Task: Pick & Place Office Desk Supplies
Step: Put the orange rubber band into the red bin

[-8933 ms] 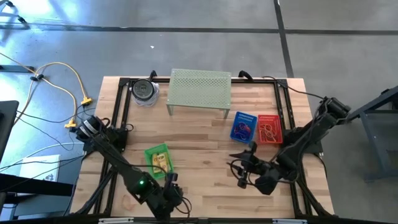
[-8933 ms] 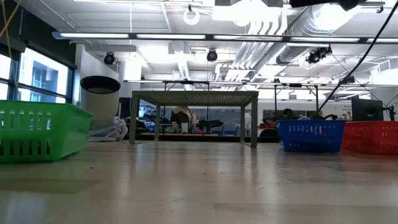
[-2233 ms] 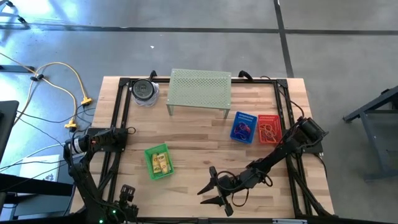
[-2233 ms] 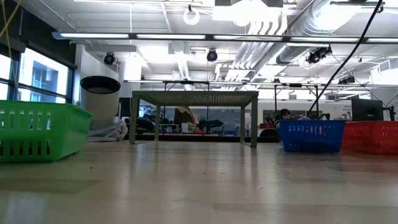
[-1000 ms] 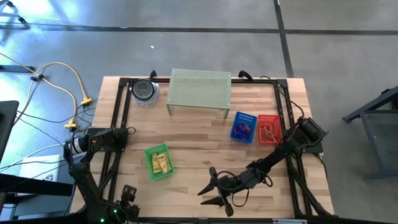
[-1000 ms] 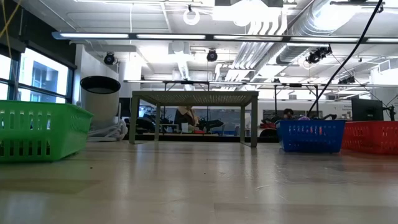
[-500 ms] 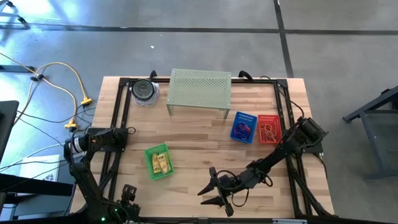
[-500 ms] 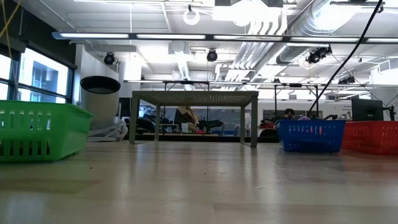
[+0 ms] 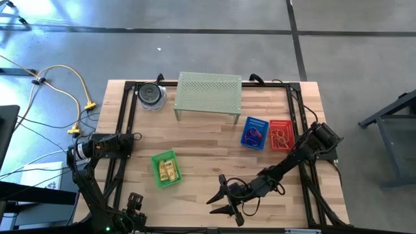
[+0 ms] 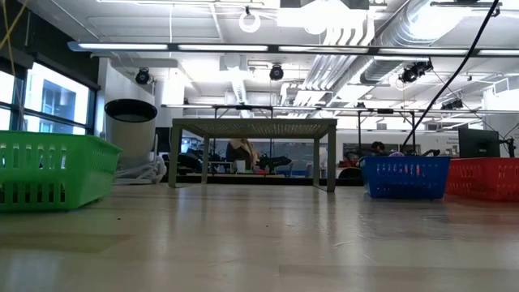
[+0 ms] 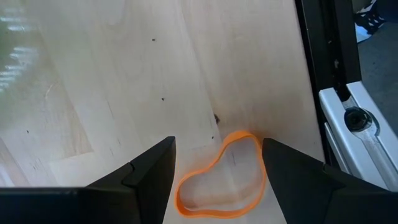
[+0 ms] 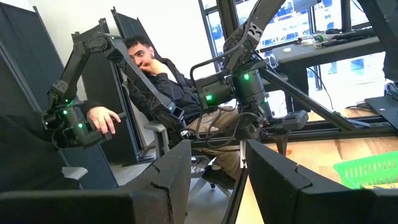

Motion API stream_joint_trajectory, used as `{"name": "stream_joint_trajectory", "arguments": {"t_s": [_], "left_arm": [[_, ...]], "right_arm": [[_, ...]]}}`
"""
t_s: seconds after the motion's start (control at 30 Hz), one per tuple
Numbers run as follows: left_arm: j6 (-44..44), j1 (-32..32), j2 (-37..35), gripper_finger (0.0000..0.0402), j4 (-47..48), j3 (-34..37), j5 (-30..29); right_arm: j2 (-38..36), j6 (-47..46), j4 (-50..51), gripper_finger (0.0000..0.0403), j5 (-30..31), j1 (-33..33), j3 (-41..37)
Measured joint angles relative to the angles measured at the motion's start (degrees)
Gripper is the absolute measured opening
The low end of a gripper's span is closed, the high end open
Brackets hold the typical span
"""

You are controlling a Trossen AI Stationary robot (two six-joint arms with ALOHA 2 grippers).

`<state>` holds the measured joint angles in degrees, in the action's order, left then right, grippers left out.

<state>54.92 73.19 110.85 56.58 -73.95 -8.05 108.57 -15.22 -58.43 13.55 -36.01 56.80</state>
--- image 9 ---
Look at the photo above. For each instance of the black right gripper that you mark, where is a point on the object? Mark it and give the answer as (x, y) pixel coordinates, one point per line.
(231, 199)

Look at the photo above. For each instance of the black flat stand foot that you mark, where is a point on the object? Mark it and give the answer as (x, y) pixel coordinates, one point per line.
(16, 71)

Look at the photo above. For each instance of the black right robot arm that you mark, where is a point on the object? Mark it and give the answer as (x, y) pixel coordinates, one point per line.
(292, 161)

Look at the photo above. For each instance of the green perforated metal shelf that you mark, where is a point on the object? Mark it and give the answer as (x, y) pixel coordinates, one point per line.
(208, 92)

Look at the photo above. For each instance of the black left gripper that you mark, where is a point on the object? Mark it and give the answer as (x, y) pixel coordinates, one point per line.
(138, 218)

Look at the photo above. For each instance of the blue plastic basket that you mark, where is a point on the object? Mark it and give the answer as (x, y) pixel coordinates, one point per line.
(256, 122)

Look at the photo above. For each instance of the green plastic basket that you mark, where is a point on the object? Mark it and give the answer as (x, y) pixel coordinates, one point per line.
(162, 155)

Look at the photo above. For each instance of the silver bracket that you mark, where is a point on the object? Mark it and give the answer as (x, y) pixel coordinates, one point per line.
(302, 231)

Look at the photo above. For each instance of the red plastic basket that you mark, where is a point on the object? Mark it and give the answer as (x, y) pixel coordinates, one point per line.
(282, 123)

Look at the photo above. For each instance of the dark grey metal table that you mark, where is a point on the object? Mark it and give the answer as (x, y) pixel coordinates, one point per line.
(390, 107)

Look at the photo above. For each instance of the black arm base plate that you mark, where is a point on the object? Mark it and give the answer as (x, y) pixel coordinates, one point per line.
(125, 152)
(330, 156)

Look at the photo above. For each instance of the red coil wristband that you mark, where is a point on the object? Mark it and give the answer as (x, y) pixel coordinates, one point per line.
(258, 132)

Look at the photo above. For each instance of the grey box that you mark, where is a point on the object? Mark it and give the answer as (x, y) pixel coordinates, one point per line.
(42, 216)

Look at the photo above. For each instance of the black beam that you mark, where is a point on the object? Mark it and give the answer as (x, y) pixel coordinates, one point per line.
(32, 194)

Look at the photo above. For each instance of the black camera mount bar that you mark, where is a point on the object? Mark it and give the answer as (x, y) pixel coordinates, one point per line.
(195, 231)

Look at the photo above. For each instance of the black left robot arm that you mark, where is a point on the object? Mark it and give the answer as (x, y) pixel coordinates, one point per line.
(87, 182)

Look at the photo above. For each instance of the white cylinder with black top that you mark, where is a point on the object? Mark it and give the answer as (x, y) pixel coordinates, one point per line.
(149, 93)

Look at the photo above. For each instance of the white paper box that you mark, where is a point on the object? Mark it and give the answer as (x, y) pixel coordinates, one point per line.
(39, 172)

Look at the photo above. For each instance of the orange rubber band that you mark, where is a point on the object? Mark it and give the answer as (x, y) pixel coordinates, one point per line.
(282, 134)
(286, 138)
(276, 133)
(278, 144)

